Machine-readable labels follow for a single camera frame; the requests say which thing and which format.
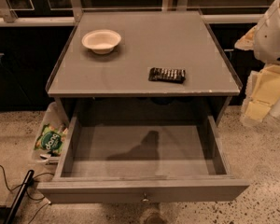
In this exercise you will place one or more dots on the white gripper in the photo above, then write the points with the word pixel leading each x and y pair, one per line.
pixel 272 40

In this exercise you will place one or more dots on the grey top drawer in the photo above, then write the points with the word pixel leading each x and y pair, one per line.
pixel 116 163

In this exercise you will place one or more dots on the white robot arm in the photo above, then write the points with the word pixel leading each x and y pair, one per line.
pixel 262 91

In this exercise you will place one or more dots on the grey cabinet with glass top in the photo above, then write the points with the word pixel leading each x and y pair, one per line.
pixel 177 40

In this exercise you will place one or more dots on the small metal drawer knob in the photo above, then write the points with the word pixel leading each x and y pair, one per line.
pixel 145 198

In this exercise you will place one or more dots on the dark snack bar packet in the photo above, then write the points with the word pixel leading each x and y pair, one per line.
pixel 167 75

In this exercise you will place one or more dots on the white paper bowl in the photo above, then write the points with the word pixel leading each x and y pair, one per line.
pixel 101 41

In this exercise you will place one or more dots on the clear plastic bin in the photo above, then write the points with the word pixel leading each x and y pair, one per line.
pixel 40 156

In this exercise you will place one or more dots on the green snack bag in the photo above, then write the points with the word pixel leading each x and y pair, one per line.
pixel 51 139

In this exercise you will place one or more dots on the black pole on floor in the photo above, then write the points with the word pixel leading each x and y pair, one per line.
pixel 17 201

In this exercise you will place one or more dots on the metal railing frame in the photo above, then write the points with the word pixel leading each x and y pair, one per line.
pixel 213 11

